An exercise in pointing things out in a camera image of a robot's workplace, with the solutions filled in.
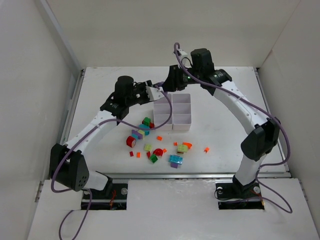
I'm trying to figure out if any green lego brick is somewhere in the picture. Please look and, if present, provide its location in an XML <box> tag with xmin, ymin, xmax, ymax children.
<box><xmin>142</xmin><ymin>117</ymin><xmax>151</xmax><ymax>127</ymax></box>
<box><xmin>149</xmin><ymin>154</ymin><xmax>158</xmax><ymax>164</ymax></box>

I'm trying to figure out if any teal round lego piece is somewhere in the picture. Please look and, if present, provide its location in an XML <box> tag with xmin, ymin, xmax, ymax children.
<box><xmin>138</xmin><ymin>124</ymin><xmax>150</xmax><ymax>136</ymax></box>

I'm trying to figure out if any purple flower lego piece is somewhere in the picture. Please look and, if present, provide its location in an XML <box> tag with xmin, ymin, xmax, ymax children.
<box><xmin>131</xmin><ymin>129</ymin><xmax>144</xmax><ymax>140</ymax></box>

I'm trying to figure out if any red cylinder lego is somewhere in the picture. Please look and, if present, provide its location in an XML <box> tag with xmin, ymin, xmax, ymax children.
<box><xmin>126</xmin><ymin>135</ymin><xmax>137</xmax><ymax>148</ymax></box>

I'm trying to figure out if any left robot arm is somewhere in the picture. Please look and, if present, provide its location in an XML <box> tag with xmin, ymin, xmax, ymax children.
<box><xmin>49</xmin><ymin>75</ymin><xmax>153</xmax><ymax>193</ymax></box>

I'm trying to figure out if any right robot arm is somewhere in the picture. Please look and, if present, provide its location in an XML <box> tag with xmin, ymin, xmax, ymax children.
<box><xmin>162</xmin><ymin>44</ymin><xmax>280</xmax><ymax>198</ymax></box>

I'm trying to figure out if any right white compartment tray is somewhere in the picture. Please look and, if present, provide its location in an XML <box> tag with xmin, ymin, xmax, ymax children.
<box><xmin>172</xmin><ymin>93</ymin><xmax>192</xmax><ymax>131</ymax></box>

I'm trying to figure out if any white compartment tray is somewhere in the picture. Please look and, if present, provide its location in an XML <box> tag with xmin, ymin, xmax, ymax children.
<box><xmin>153</xmin><ymin>97</ymin><xmax>173</xmax><ymax>131</ymax></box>
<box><xmin>172</xmin><ymin>93</ymin><xmax>192</xmax><ymax>131</ymax></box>

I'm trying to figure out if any left white compartment tray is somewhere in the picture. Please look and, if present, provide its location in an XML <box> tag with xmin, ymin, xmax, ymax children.
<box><xmin>153</xmin><ymin>97</ymin><xmax>173</xmax><ymax>131</ymax></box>

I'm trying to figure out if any red dome lego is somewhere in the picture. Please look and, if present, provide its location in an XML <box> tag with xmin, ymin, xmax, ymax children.
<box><xmin>153</xmin><ymin>148</ymin><xmax>164</xmax><ymax>157</ymax></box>

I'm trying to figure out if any orange teardrop lego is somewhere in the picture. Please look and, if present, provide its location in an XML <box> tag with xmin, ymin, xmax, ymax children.
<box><xmin>182</xmin><ymin>142</ymin><xmax>193</xmax><ymax>149</ymax></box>

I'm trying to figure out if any lime pink lego brick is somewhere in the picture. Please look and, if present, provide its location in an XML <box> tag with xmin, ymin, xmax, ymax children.
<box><xmin>176</xmin><ymin>144</ymin><xmax>189</xmax><ymax>155</ymax></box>

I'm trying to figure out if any blue lego brick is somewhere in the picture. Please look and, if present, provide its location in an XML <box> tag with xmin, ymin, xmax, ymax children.
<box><xmin>169</xmin><ymin>155</ymin><xmax>183</xmax><ymax>165</ymax></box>

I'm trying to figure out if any purple lego under blue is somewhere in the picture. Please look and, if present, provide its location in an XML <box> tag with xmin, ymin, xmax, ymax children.
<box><xmin>170</xmin><ymin>162</ymin><xmax>181</xmax><ymax>169</ymax></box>

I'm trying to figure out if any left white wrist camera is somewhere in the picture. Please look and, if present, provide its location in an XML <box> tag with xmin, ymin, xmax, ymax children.
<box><xmin>146</xmin><ymin>86</ymin><xmax>164</xmax><ymax>102</ymax></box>

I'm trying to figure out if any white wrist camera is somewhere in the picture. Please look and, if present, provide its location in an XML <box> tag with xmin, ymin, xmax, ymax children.
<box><xmin>146</xmin><ymin>86</ymin><xmax>164</xmax><ymax>102</ymax></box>
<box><xmin>173</xmin><ymin>48</ymin><xmax>188</xmax><ymax>59</ymax></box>

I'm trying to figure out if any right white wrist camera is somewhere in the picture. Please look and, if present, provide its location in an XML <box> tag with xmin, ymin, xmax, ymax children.
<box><xmin>173</xmin><ymin>48</ymin><xmax>188</xmax><ymax>59</ymax></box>

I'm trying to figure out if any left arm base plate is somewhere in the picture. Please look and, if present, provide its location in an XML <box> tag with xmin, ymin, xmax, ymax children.
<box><xmin>89</xmin><ymin>182</ymin><xmax>128</xmax><ymax>211</ymax></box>

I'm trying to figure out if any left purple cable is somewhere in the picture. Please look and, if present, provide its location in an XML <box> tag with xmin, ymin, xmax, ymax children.
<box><xmin>50</xmin><ymin>83</ymin><xmax>174</xmax><ymax>240</ymax></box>

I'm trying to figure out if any purple cable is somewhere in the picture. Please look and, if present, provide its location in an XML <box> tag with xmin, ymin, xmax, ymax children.
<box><xmin>50</xmin><ymin>83</ymin><xmax>174</xmax><ymax>240</ymax></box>
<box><xmin>173</xmin><ymin>42</ymin><xmax>293</xmax><ymax>214</ymax></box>

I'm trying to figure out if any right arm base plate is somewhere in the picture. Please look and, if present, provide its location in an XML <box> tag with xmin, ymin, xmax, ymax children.
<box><xmin>214</xmin><ymin>182</ymin><xmax>265</xmax><ymax>210</ymax></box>

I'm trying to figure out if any metal rail front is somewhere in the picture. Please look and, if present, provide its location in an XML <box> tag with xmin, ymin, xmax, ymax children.
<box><xmin>106</xmin><ymin>172</ymin><xmax>292</xmax><ymax>179</ymax></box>

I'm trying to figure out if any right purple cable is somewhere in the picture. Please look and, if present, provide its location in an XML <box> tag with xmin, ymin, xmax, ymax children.
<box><xmin>173</xmin><ymin>42</ymin><xmax>293</xmax><ymax>214</ymax></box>

